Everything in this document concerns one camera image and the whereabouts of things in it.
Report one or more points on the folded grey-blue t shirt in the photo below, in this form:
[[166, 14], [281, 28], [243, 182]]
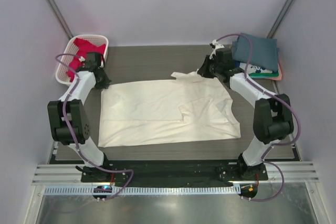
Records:
[[264, 51]]

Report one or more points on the aluminium extrusion rail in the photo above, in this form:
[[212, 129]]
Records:
[[66, 174]]

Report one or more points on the cream white t shirt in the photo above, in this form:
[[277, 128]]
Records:
[[186, 108]]

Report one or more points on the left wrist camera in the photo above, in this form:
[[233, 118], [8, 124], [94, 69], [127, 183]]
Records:
[[82, 58]]

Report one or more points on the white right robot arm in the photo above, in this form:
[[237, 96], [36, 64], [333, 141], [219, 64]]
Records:
[[272, 121]]

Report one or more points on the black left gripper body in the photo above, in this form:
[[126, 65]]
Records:
[[103, 82]]

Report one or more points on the right aluminium frame post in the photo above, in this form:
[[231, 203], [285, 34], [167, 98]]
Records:
[[280, 17]]

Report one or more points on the white perforated plastic basket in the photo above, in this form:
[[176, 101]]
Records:
[[59, 73]]

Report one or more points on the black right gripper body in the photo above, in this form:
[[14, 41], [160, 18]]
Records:
[[211, 68]]

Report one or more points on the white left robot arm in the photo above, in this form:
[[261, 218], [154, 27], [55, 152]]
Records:
[[69, 123]]

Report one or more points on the aluminium frame post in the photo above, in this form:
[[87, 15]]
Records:
[[59, 17], [280, 17]]

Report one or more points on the slotted grey cable duct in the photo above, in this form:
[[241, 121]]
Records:
[[137, 191]]

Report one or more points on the red t shirt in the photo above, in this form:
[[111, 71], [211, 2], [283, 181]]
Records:
[[80, 45]]

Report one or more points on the folded white blue patterned shirt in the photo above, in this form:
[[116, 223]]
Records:
[[252, 69]]

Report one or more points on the folded green t shirt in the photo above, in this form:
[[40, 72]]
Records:
[[256, 75]]

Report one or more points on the left aluminium frame post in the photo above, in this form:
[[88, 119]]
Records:
[[59, 17]]

